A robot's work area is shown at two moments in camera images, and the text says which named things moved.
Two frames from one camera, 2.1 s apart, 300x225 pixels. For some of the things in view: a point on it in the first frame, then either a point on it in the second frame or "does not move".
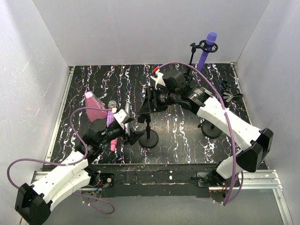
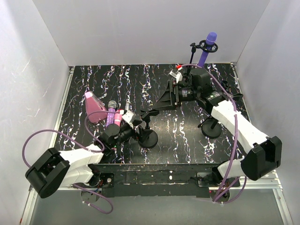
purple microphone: x=211 y=39 does not move
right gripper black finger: x=145 y=107 → x=166 y=101
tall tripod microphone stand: x=202 y=45 does not move
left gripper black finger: x=133 y=136 → x=143 y=133
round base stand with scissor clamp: x=206 y=128 does not move
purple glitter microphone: x=110 y=118 does not move
